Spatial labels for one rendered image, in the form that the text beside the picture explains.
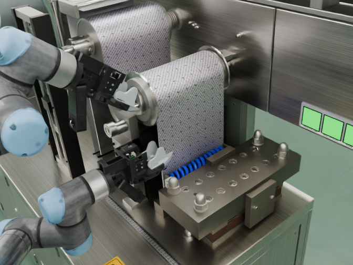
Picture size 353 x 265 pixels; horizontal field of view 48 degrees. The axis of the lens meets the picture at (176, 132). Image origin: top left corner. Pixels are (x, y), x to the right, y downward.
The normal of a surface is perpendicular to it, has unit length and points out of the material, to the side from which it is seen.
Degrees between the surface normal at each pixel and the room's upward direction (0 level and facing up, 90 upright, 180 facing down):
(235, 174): 0
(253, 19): 90
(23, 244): 69
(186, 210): 0
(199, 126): 90
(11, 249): 47
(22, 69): 82
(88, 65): 90
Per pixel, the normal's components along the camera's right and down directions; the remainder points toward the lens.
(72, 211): 0.62, 0.39
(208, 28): -0.77, 0.38
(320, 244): -0.06, -0.84
